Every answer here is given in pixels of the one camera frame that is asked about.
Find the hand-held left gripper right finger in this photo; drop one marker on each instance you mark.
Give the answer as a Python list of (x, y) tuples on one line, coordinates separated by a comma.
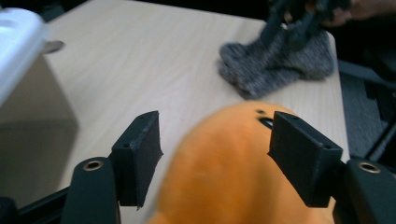
[(302, 155)]

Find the white plastic container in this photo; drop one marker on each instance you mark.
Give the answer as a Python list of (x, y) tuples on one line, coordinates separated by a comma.
[(15, 40)]

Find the orange plush toy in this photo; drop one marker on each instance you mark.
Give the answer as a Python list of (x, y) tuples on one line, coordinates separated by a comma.
[(224, 168)]

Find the grey fluffy cloth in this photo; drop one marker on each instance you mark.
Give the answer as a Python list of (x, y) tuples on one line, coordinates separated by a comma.
[(264, 71)]

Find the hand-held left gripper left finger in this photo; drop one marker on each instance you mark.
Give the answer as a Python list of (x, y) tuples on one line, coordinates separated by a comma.
[(137, 161)]

